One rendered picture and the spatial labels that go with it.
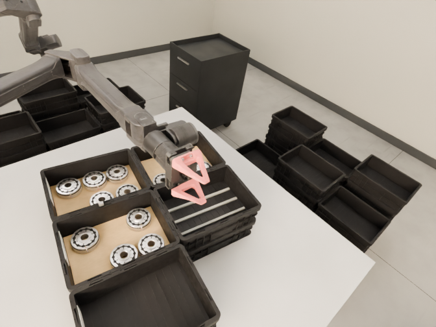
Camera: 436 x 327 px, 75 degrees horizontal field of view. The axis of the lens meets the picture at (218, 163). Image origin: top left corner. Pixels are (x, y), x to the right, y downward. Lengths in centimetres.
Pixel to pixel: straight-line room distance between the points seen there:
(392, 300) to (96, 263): 202
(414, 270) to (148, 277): 215
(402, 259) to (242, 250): 167
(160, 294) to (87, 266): 30
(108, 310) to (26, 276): 43
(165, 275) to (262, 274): 45
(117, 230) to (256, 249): 64
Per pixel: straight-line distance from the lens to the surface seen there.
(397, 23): 378
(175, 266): 120
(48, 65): 102
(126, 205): 130
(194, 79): 262
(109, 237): 128
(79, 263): 125
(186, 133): 69
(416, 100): 382
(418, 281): 276
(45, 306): 136
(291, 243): 151
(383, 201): 234
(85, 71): 96
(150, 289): 116
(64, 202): 144
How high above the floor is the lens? 190
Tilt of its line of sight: 43 degrees down
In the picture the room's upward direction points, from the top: 10 degrees clockwise
